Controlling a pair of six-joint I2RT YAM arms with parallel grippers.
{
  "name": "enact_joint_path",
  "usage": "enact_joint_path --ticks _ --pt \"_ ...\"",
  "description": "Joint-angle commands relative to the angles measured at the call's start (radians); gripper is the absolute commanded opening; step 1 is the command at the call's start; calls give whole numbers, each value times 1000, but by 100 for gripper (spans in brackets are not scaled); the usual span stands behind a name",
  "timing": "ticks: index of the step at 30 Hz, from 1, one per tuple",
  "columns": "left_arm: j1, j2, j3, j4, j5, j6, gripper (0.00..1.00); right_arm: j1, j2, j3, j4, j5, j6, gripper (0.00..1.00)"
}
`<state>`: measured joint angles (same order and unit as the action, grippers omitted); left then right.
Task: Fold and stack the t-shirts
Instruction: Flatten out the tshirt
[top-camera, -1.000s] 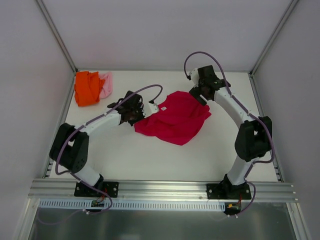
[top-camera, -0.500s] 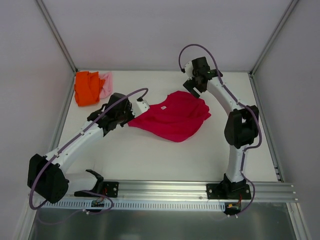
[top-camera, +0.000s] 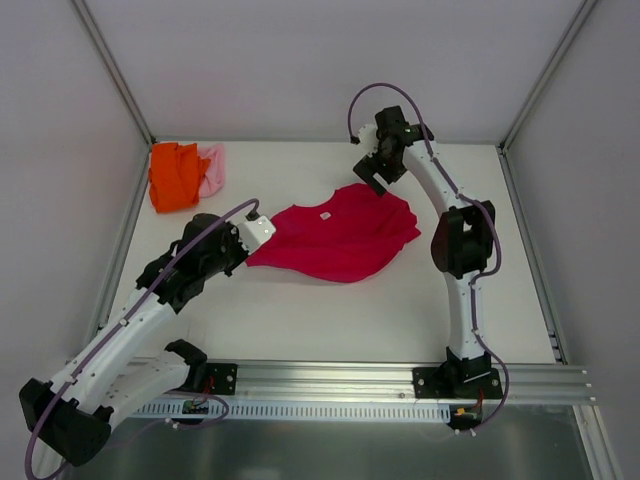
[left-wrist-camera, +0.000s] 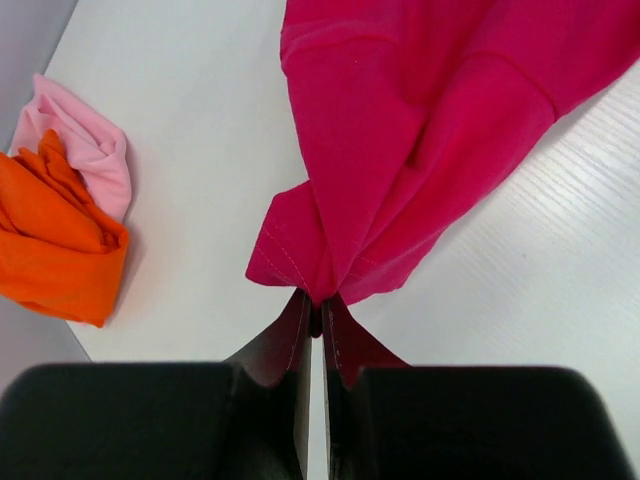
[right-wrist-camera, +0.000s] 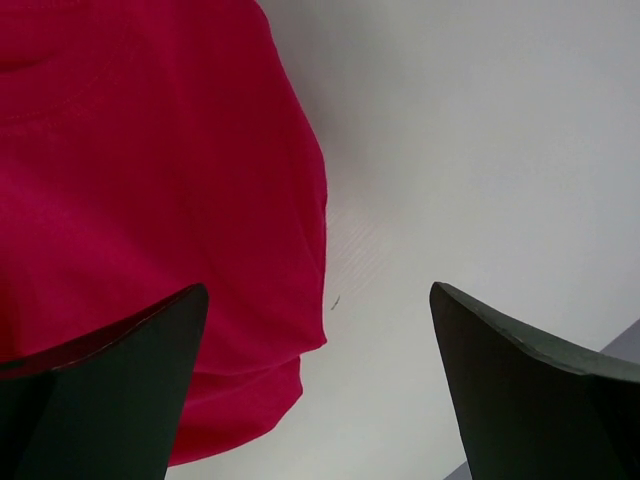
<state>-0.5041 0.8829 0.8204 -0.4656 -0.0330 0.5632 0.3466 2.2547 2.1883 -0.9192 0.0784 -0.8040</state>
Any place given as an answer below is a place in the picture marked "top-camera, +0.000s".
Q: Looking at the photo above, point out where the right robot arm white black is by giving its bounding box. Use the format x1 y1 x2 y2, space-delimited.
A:
353 106 502 399

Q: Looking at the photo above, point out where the right aluminium frame post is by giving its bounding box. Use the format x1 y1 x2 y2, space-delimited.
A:
498 0 600 150

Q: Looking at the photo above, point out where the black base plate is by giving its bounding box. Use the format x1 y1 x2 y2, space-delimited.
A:
412 366 503 400
202 362 238 396

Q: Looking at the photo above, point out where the white slotted cable duct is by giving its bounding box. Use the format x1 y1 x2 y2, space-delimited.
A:
132 398 450 424

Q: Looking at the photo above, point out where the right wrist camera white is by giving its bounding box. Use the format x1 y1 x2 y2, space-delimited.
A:
350 124 379 156

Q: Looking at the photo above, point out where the aluminium frame post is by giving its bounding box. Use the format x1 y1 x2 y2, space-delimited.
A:
498 0 600 150
69 0 156 147

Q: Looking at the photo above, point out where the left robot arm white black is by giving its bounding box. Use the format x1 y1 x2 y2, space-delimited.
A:
19 214 271 466

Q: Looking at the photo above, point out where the orange t shirt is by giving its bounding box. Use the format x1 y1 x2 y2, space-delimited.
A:
148 142 203 214

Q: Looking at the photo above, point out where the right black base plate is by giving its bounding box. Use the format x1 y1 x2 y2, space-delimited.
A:
412 366 503 400

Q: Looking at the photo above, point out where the pink t shirt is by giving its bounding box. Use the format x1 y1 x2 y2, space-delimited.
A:
197 143 226 198

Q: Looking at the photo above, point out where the left aluminium frame post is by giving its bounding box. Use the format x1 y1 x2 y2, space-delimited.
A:
69 0 156 147

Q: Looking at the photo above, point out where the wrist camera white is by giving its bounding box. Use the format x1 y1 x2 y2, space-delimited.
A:
350 124 379 156
237 215 276 255

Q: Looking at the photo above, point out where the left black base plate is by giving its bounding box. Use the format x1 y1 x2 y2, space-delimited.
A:
202 362 238 396

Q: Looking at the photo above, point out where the red t shirt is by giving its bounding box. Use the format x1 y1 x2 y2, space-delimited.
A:
246 183 421 283

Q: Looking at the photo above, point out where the aluminium mounting rail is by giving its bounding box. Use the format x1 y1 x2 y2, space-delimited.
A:
233 360 597 405

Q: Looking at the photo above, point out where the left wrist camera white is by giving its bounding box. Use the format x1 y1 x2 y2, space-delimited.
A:
237 215 276 255

